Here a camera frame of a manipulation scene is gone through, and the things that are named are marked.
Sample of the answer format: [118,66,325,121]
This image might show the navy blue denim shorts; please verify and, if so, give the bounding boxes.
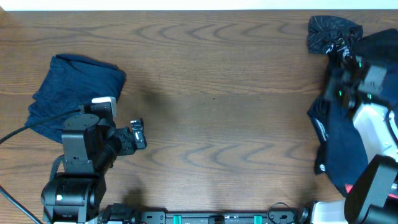
[307,63,397,196]

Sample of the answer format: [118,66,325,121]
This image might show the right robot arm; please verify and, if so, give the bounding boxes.
[308,57,397,223]

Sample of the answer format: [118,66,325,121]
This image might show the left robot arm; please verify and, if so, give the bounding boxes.
[42,113,147,223]

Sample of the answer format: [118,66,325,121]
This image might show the black patterned sports shirt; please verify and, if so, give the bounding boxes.
[307,16,363,174]

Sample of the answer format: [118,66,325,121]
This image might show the folded navy blue garment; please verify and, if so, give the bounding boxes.
[25,54,126,143]

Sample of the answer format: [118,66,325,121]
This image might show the red garment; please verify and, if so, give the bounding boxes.
[345,184,397,199]

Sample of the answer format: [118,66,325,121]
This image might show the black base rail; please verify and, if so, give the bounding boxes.
[95,203,310,224]

